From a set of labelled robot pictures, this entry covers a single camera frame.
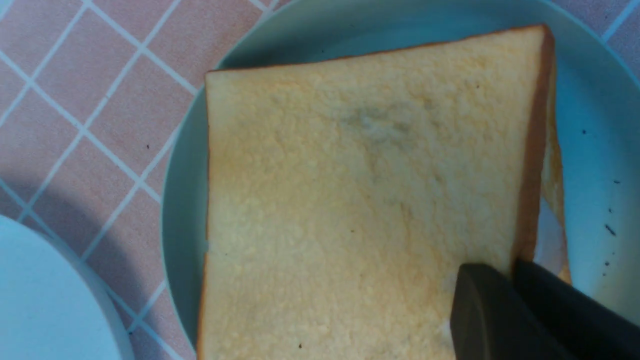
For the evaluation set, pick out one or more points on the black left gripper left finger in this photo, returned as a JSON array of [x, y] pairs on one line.
[[490, 321]]

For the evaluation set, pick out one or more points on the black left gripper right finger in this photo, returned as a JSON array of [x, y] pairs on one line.
[[584, 327]]

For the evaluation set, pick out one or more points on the pink checkered tablecloth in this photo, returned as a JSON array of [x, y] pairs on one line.
[[92, 96]]

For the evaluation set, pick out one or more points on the toast slice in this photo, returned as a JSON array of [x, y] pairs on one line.
[[551, 247], [344, 194]]

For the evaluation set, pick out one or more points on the teal green plate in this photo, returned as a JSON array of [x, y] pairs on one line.
[[311, 31]]

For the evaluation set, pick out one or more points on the light blue plate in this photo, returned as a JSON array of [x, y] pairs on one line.
[[51, 306]]

